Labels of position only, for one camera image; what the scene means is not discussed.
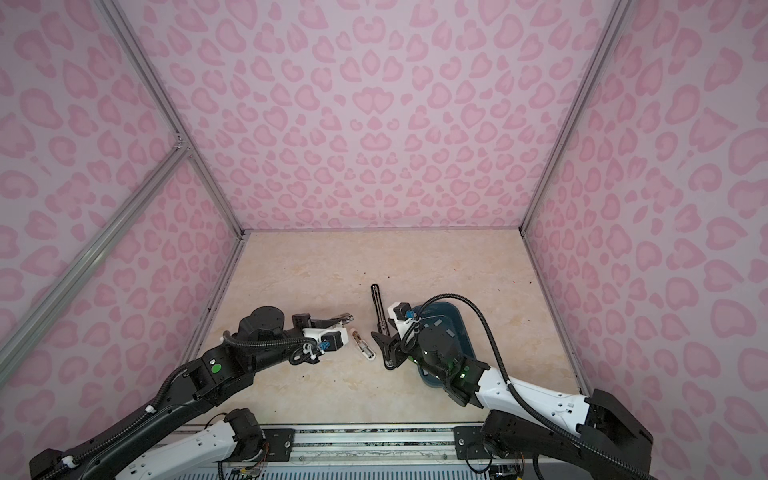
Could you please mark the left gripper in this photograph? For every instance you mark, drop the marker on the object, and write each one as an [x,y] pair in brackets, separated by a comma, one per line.
[307,322]

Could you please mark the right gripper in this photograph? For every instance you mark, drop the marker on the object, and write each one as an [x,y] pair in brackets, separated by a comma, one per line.
[390,352]

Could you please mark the pink small stapler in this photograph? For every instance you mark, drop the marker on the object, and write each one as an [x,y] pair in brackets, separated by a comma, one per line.
[362,346]

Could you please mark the black stapler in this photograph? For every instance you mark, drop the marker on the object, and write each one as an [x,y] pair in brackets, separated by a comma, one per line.
[382,323]

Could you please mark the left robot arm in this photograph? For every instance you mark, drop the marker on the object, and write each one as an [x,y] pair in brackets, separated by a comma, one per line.
[261,341]

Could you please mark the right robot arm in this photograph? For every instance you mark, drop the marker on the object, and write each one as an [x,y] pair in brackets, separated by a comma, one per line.
[596,433]

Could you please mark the teal plastic tray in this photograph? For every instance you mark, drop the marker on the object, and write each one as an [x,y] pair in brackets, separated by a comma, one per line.
[440,346]

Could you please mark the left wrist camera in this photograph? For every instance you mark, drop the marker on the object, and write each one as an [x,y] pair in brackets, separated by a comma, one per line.
[330,339]

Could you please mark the aluminium front rail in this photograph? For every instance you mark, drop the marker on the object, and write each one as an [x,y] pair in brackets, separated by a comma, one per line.
[338,451]

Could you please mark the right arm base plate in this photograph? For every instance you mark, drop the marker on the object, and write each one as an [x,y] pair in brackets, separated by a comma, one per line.
[470,443]

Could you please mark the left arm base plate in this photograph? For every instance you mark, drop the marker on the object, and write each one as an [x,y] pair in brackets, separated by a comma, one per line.
[277,445]

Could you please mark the aluminium diagonal frame bar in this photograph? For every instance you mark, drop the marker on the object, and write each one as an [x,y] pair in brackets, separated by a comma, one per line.
[40,318]

